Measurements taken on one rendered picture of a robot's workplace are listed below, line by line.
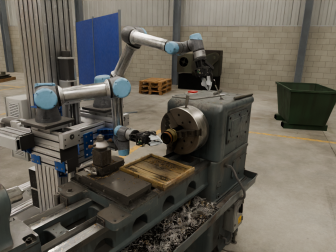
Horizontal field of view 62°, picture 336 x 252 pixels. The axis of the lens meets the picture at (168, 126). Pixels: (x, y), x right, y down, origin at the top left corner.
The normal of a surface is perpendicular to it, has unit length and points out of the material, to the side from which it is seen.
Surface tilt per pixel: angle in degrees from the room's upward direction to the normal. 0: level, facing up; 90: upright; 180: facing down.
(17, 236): 0
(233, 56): 90
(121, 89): 89
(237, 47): 90
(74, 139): 90
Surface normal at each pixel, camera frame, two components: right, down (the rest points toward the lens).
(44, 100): 0.26, 0.29
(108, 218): 0.03, -0.96
